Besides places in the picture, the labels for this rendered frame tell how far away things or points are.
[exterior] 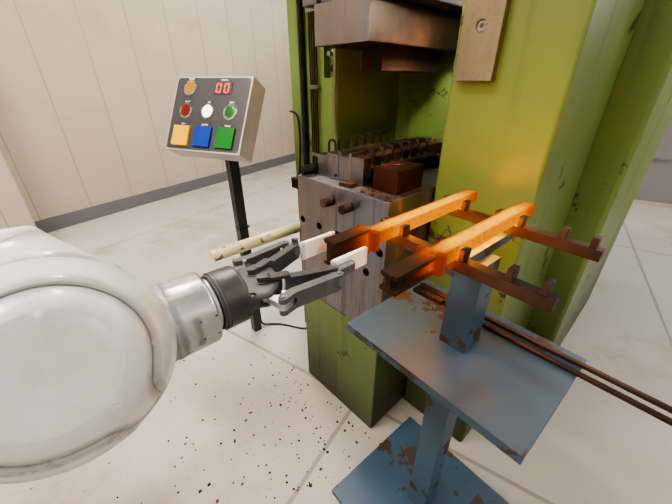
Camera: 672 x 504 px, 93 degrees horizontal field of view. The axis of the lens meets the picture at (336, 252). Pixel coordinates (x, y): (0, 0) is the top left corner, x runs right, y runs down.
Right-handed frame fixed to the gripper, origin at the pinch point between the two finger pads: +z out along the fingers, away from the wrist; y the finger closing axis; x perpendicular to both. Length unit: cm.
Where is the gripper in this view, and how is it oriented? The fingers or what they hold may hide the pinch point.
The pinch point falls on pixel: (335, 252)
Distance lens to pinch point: 50.8
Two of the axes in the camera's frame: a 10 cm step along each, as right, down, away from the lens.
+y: 6.6, 3.5, -6.6
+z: 7.5, -3.1, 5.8
